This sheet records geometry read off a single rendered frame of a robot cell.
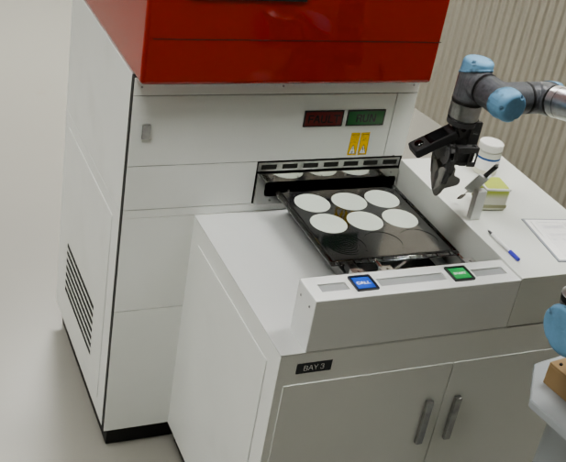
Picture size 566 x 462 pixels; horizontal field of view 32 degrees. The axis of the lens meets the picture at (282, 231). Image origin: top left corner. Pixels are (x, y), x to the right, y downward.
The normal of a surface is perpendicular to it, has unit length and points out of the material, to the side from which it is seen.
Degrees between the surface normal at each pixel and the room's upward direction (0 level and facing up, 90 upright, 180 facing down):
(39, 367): 0
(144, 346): 90
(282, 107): 90
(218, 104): 90
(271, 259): 0
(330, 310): 90
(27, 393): 0
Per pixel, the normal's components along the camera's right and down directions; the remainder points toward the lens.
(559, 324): -0.88, 0.21
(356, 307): 0.38, 0.51
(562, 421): 0.15, -0.85
